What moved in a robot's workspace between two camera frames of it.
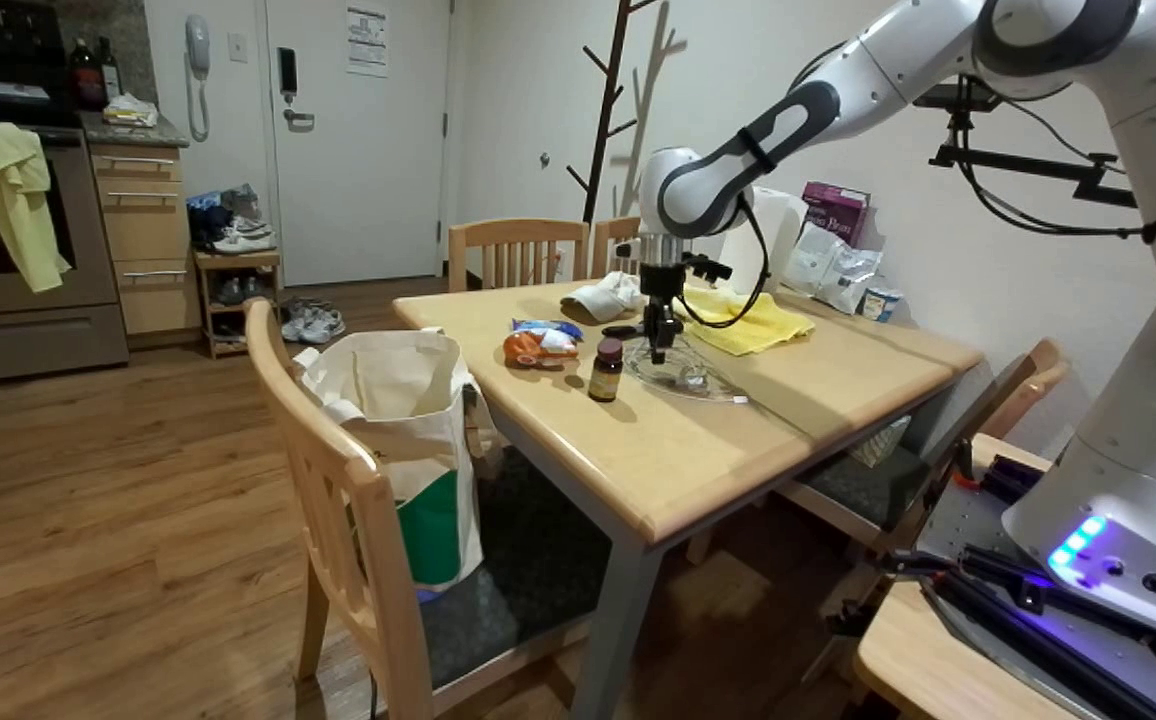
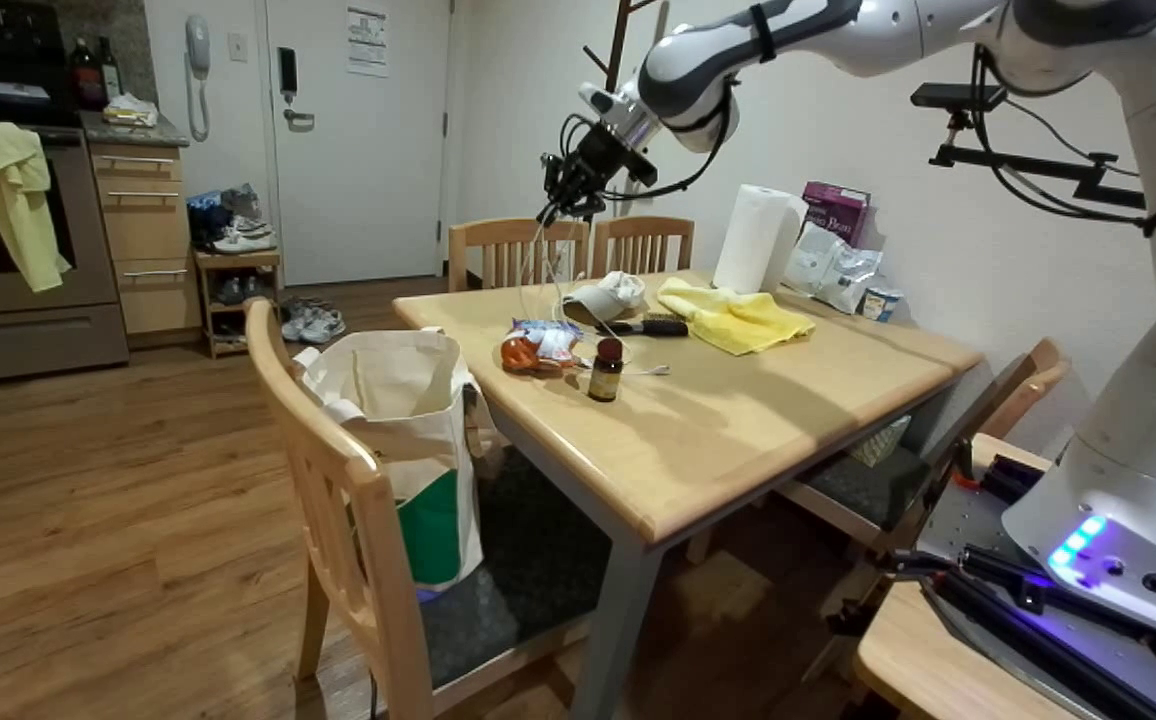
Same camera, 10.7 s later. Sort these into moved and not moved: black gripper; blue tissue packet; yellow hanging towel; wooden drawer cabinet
Moved: black gripper
Not moved: blue tissue packet; yellow hanging towel; wooden drawer cabinet
